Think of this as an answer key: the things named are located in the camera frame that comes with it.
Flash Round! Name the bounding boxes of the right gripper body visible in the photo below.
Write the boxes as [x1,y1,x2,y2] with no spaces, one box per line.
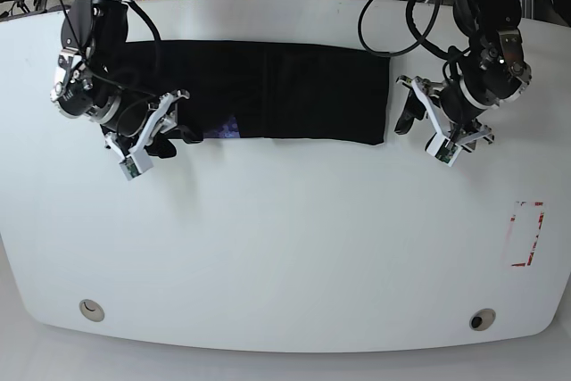
[50,53,151,136]

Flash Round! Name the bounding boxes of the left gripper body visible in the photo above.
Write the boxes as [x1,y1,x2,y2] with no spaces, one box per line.
[440,29,532,125]

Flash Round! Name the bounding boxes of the black T-shirt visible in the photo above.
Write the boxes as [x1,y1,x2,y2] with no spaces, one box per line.
[100,39,392,148]

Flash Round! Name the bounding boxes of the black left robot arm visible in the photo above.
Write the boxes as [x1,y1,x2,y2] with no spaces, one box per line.
[365,0,532,141]

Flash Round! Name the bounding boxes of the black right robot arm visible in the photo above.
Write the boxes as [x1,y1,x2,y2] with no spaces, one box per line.
[50,0,203,159]

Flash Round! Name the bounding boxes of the red tape rectangle marking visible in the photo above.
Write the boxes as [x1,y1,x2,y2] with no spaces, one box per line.
[506,201,545,268]

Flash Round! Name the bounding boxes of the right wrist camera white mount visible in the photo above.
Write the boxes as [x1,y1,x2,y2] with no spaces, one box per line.
[104,90,190,180]

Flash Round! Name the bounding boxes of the left table cable grommet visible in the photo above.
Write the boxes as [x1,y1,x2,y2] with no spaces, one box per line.
[79,299,105,323]

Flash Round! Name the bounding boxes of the table cable grommet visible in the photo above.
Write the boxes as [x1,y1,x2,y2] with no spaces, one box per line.
[469,308,496,332]
[79,299,105,323]

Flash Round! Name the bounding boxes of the right table cable grommet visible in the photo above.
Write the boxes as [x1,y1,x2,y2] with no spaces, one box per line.
[469,308,496,332]

